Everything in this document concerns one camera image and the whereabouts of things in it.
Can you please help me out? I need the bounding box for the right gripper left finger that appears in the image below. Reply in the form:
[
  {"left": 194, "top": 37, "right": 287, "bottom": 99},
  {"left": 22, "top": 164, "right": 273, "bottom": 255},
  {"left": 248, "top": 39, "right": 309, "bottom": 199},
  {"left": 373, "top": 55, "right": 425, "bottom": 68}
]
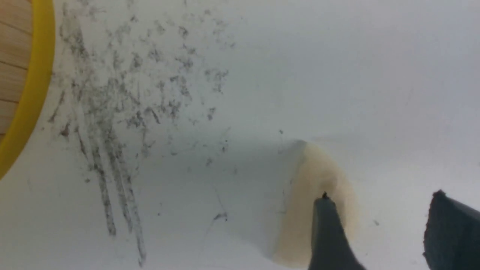
[{"left": 308, "top": 192, "right": 365, "bottom": 270}]

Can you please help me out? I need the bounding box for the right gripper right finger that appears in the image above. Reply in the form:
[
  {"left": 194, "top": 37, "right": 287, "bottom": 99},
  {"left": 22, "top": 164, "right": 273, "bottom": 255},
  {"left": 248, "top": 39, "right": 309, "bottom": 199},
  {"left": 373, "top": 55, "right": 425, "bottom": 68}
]
[{"left": 423, "top": 190, "right": 480, "bottom": 270}]

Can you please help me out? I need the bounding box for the white dumpling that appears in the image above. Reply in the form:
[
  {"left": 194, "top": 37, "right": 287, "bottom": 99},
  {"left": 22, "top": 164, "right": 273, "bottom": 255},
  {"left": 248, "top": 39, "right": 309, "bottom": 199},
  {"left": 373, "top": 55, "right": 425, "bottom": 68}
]
[{"left": 273, "top": 142, "right": 358, "bottom": 270}]

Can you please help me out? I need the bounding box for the bamboo steamer tray yellow rim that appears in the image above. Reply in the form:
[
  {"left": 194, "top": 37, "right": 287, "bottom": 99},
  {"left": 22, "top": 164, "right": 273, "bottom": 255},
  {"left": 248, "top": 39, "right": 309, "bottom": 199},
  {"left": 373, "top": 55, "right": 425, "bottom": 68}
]
[{"left": 0, "top": 0, "right": 55, "bottom": 177}]

